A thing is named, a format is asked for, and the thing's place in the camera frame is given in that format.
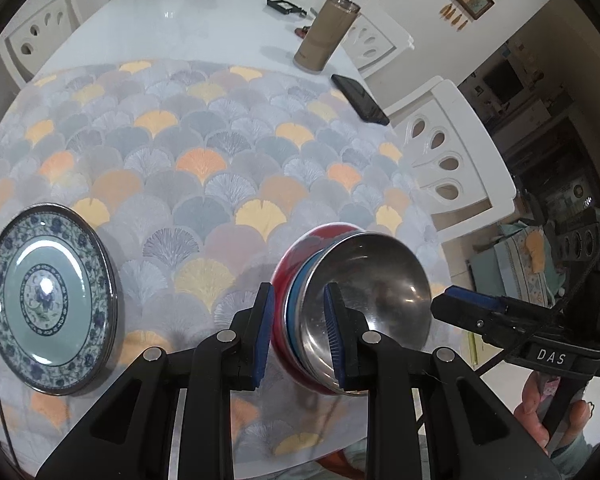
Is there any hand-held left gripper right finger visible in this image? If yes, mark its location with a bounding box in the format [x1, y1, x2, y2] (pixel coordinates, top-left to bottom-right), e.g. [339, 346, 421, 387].
[324, 282, 551, 480]

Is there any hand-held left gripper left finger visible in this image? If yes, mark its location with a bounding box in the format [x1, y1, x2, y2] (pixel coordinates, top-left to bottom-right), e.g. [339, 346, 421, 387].
[35, 282, 277, 480]

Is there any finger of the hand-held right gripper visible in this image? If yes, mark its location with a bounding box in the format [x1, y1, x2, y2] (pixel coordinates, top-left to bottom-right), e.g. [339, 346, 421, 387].
[430, 296, 547, 357]
[449, 285, 557, 317]

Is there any blue steel-lined bowl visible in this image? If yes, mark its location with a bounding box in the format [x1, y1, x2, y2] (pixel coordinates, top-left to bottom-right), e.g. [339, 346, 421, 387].
[284, 232, 433, 395]

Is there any red steel-lined bowl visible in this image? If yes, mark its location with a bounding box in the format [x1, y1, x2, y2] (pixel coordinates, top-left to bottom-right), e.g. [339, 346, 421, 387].
[271, 222, 381, 397]

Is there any person's right forearm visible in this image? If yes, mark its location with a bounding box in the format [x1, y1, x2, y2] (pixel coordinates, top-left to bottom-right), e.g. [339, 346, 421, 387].
[550, 430, 600, 480]

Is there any person's right hand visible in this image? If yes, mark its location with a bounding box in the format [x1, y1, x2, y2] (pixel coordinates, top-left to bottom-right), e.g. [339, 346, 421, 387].
[514, 374, 595, 457]

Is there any cloth covered furniture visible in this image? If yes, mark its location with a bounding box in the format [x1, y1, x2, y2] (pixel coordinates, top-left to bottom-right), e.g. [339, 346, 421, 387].
[467, 220, 556, 306]

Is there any dark wooden cabinet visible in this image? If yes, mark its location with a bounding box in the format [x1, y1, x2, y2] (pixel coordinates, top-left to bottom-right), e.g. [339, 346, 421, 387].
[507, 112, 600, 223]

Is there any fan-patterned table mat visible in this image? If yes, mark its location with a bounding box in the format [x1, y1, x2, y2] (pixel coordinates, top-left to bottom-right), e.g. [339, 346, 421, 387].
[0, 59, 453, 466]

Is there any dark screen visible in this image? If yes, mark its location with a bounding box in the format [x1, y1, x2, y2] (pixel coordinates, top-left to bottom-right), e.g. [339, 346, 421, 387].
[481, 57, 526, 106]

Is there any black smartphone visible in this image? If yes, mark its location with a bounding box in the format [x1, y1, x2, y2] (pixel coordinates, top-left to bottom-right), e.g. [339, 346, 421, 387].
[331, 73, 391, 126]

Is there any tan thermos flask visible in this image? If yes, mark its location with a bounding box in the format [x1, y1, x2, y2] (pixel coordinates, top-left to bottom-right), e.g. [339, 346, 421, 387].
[293, 0, 362, 75]

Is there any small black tray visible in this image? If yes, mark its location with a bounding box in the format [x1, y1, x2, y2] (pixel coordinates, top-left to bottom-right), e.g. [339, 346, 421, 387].
[266, 0, 307, 20]

